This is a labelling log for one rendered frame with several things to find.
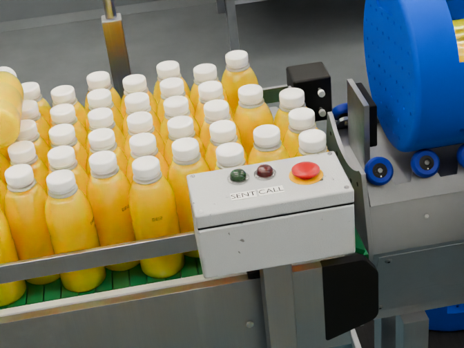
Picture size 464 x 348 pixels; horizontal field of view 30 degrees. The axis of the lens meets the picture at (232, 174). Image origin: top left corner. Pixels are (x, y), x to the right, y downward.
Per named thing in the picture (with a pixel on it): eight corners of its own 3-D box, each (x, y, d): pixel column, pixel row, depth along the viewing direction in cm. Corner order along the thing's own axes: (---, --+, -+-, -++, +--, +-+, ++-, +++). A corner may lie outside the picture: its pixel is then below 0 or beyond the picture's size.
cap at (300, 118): (313, 130, 127) (313, 119, 126) (287, 130, 128) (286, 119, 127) (315, 117, 130) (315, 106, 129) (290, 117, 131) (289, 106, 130)
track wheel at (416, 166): (438, 146, 135) (434, 148, 137) (410, 150, 135) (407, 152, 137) (443, 174, 135) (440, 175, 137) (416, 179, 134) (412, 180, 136)
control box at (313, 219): (355, 253, 112) (354, 187, 107) (204, 280, 111) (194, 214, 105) (336, 211, 121) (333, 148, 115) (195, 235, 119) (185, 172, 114)
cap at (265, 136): (268, 131, 128) (267, 121, 127) (286, 140, 125) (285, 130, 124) (248, 141, 126) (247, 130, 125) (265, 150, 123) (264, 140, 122)
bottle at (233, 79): (271, 141, 158) (264, 58, 149) (250, 159, 154) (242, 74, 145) (240, 134, 162) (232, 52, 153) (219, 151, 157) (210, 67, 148)
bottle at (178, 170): (196, 265, 130) (181, 170, 121) (169, 246, 134) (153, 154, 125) (230, 244, 133) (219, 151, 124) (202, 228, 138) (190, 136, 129)
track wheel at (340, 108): (360, 109, 150) (357, 99, 151) (335, 113, 150) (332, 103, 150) (355, 119, 154) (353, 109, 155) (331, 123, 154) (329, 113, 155)
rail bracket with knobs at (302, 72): (335, 130, 160) (333, 80, 154) (297, 137, 159) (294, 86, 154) (322, 106, 168) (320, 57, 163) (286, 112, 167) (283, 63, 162)
